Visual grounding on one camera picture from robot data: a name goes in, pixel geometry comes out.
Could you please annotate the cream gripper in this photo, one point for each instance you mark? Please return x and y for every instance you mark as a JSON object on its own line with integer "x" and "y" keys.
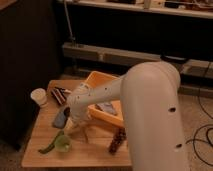
{"x": 71, "y": 127}

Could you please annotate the blue grey cloth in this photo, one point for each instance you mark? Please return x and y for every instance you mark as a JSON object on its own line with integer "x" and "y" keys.
{"x": 61, "y": 118}

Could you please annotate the green pepper toy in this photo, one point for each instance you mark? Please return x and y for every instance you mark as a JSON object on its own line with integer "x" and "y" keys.
{"x": 51, "y": 146}

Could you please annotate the white paper cup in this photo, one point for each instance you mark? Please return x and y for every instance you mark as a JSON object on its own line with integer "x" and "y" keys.
{"x": 39, "y": 96}

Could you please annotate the yellow plastic bin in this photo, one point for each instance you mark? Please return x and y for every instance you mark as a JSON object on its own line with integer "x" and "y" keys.
{"x": 99, "y": 80}

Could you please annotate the grey metal shelf beam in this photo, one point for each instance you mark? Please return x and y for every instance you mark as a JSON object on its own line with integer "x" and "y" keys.
{"x": 92, "y": 56}

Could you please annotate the grey object in bin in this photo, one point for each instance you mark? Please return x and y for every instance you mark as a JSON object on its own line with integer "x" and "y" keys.
{"x": 106, "y": 107}

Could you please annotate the dark striped block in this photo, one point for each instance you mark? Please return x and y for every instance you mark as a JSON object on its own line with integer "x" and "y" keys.
{"x": 59, "y": 94}

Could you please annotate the wooden table board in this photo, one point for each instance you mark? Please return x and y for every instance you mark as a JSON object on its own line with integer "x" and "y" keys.
{"x": 82, "y": 154}

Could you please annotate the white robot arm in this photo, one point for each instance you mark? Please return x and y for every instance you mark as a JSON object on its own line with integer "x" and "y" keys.
{"x": 148, "y": 93}

